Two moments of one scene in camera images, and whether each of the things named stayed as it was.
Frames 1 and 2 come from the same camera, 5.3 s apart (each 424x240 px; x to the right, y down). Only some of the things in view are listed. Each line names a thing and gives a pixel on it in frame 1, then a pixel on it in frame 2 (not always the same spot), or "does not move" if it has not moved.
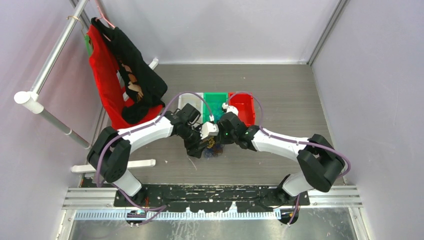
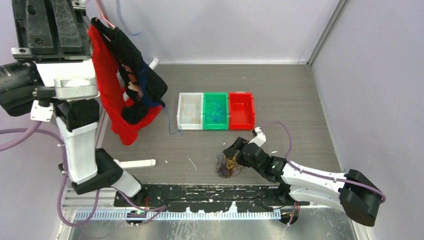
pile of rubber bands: x=213 y=150 -> x=227 y=168
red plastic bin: x=244 y=103 does not move
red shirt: x=107 y=81 does not move
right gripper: x=220 y=139 -> x=237 y=145
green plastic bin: x=214 y=101 does not move
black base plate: x=209 y=198 does not move
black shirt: x=143 y=89 does not move
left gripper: x=195 y=148 -> x=50 y=31
